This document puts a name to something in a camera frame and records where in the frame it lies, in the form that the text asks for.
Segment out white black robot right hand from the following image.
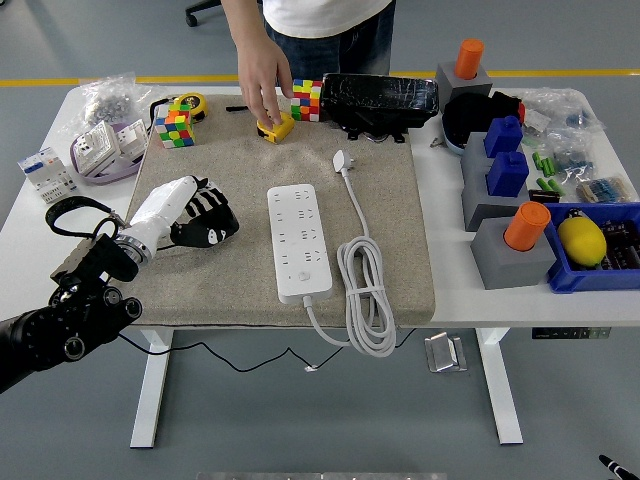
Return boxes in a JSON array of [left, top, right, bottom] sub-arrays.
[[598, 454, 626, 480]]

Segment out person's right hand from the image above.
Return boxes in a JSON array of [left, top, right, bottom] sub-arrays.
[[236, 32, 295, 130]]

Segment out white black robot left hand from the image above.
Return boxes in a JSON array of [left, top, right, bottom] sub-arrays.
[[124, 174, 240, 261]]

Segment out yellow tape measure with strap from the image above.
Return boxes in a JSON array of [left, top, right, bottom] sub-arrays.
[[225, 103, 296, 145]]

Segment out black power adapter plug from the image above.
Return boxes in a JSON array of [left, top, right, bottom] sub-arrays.
[[197, 199, 240, 245]]

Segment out white power strip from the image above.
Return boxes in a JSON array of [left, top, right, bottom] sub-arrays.
[[266, 183, 334, 305]]

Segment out thin black adapter cord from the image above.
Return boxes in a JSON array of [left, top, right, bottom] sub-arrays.
[[118, 242, 419, 374]]

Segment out tall multicolour puzzle cube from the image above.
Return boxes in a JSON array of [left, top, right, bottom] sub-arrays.
[[290, 78, 324, 123]]

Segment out purple plastic tray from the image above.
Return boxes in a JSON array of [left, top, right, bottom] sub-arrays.
[[69, 118, 151, 187]]

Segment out round yellow black tape measure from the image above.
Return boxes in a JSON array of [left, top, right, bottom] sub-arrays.
[[149, 92, 209, 126]]

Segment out small white socket panel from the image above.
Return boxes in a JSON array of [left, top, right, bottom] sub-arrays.
[[115, 122, 149, 161]]

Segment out person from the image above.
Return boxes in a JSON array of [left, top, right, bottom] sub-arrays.
[[262, 0, 397, 79]]

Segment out beige fabric mat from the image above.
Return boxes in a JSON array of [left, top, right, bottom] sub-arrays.
[[102, 93, 436, 329]]

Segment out black office chair base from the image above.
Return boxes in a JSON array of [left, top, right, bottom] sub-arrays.
[[184, 0, 224, 27]]

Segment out large white socket panel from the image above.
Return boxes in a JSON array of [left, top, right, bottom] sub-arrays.
[[73, 120, 124, 176]]

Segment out black wrapped device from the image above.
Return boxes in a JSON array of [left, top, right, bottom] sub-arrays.
[[319, 73, 440, 146]]

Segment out white circuit breaker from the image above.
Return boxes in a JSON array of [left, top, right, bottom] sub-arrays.
[[17, 147, 80, 205]]

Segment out clear bag of screws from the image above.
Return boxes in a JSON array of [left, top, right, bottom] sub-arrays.
[[79, 72, 169, 126]]

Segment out white table leg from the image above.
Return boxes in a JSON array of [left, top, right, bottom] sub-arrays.
[[129, 329, 175, 449], [475, 328, 524, 446]]

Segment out black table control panel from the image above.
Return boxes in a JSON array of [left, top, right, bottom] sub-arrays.
[[531, 327, 612, 341]]

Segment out small grey holder block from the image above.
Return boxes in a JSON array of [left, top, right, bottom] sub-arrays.
[[435, 62, 494, 104]]

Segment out blue plastic bin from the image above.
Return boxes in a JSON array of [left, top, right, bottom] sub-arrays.
[[542, 201, 640, 295]]

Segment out light blue bowl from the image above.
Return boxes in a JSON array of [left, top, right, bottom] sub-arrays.
[[439, 114, 471, 157]]

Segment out slim orange cylinder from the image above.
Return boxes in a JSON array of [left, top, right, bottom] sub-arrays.
[[453, 38, 485, 80]]

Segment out black cloth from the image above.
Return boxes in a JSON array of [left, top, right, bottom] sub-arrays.
[[442, 89, 524, 146]]

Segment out black electronic components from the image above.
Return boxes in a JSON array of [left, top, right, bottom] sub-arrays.
[[597, 219, 640, 271]]

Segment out large grey holder block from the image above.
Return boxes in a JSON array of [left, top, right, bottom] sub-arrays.
[[470, 217, 557, 291]]

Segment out yellow lemon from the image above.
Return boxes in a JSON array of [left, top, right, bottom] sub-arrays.
[[557, 215, 608, 267]]

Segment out grey stepped block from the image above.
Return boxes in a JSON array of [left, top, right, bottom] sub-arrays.
[[459, 130, 531, 232]]

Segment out blue plastic block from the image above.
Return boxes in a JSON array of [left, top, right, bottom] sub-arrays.
[[487, 151, 530, 199], [483, 115, 524, 159]]

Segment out wide orange cylinder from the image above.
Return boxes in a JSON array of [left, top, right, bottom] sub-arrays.
[[503, 201, 551, 251]]

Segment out clear bag of resistors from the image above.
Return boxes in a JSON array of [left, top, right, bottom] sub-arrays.
[[574, 173, 634, 204]]

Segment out clear bag of white parts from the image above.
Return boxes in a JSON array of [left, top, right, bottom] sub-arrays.
[[522, 88, 609, 134]]

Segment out clear bag of blue parts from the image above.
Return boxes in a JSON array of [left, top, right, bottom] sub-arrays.
[[547, 127, 599, 176]]

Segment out white power strip cord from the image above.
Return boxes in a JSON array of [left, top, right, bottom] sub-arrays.
[[302, 149, 399, 359]]

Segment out silver metal bracket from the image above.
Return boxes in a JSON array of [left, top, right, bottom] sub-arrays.
[[423, 330, 469, 374]]

